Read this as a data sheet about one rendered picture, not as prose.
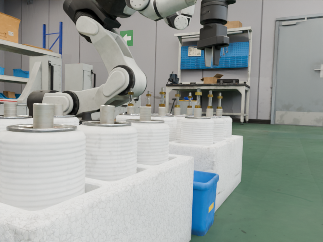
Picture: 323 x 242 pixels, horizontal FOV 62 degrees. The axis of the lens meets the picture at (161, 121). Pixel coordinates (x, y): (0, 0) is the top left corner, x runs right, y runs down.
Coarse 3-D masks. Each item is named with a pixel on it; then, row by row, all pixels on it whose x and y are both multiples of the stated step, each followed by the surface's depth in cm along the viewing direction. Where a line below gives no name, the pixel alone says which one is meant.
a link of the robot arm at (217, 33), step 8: (208, 8) 84; (216, 8) 83; (224, 8) 84; (200, 16) 87; (208, 16) 84; (216, 16) 83; (224, 16) 84; (208, 24) 85; (216, 24) 83; (224, 24) 89; (200, 32) 89; (208, 32) 86; (216, 32) 84; (224, 32) 85; (200, 40) 89; (208, 40) 86; (216, 40) 83; (224, 40) 83; (200, 48) 91
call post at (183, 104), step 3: (180, 102) 122; (183, 102) 121; (186, 102) 120; (192, 102) 119; (195, 102) 122; (180, 105) 122; (183, 105) 121; (186, 105) 120; (192, 105) 119; (183, 108) 121; (186, 108) 120; (192, 108) 119; (180, 111) 122; (183, 111) 121; (192, 111) 119
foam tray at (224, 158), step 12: (180, 144) 74; (216, 144) 76; (228, 144) 82; (240, 144) 100; (192, 156) 72; (204, 156) 70; (216, 156) 71; (228, 156) 83; (240, 156) 101; (204, 168) 70; (216, 168) 71; (228, 168) 84; (240, 168) 102; (228, 180) 85; (240, 180) 103; (216, 192) 73; (228, 192) 86; (216, 204) 73
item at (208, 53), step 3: (204, 48) 89; (207, 48) 89; (210, 48) 90; (204, 51) 89; (207, 51) 89; (210, 51) 90; (204, 54) 89; (207, 54) 89; (210, 54) 90; (204, 57) 89; (207, 57) 89; (210, 57) 90; (204, 60) 90; (207, 60) 89; (210, 60) 90; (207, 63) 90; (210, 63) 90; (207, 66) 90; (210, 66) 90
